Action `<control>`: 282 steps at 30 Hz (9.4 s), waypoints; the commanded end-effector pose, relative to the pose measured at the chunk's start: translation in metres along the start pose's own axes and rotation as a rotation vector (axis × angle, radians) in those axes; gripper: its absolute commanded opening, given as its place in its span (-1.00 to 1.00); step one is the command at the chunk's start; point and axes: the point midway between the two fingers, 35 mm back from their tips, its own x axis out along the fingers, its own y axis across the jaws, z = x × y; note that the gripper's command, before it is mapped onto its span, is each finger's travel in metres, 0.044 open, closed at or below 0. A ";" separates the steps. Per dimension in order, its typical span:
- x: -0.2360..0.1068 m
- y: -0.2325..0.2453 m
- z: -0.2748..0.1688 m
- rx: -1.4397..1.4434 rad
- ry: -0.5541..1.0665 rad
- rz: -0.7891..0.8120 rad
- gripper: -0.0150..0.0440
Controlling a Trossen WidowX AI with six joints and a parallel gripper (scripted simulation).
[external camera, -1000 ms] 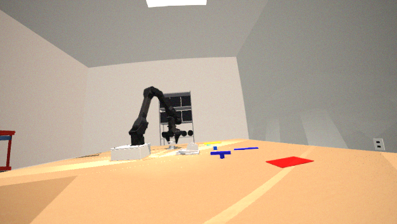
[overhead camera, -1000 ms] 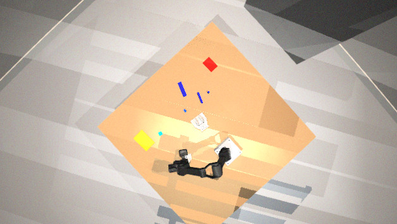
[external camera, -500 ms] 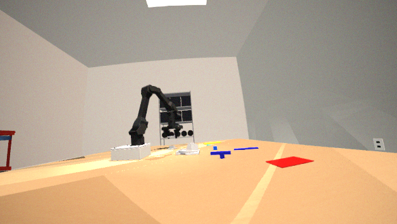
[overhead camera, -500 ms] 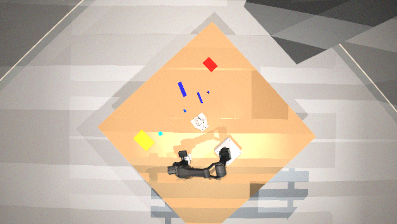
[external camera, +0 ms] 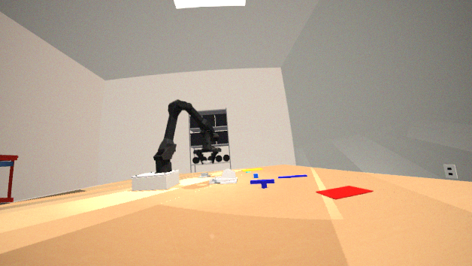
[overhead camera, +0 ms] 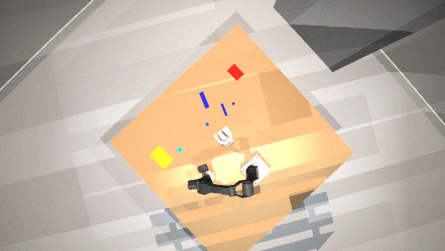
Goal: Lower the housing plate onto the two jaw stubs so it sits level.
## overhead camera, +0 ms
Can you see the yellow flat rectangular plate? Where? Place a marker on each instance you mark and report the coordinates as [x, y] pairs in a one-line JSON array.
[[161, 157]]

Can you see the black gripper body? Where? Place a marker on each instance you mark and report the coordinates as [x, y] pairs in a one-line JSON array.
[[202, 169]]

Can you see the red flat square pad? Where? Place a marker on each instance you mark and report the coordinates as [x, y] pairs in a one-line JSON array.
[[235, 71]]

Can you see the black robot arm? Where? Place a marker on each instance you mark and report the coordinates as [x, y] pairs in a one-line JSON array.
[[205, 186]]

